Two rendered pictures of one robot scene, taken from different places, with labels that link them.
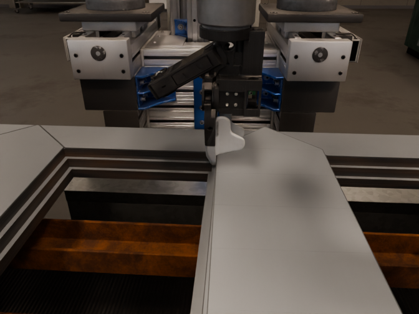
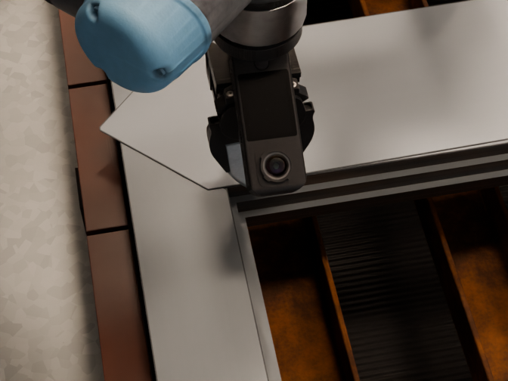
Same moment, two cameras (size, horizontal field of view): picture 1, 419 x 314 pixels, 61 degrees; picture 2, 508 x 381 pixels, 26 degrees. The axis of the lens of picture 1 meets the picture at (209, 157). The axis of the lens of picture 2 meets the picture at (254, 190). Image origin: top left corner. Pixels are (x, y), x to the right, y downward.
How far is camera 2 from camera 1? 100 cm
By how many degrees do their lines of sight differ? 74
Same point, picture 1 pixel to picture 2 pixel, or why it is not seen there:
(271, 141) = (162, 113)
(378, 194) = (46, 53)
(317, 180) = not seen: hidden behind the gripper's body
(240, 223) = (409, 125)
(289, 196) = (329, 81)
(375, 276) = (443, 10)
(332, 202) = (327, 38)
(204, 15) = (298, 22)
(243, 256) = (463, 114)
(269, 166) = not seen: hidden behind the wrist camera
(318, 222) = (375, 51)
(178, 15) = not seen: outside the picture
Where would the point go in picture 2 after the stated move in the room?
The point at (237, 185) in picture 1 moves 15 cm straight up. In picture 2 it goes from (324, 140) to (333, 31)
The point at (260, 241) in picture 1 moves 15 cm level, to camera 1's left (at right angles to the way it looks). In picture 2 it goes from (432, 102) to (489, 229)
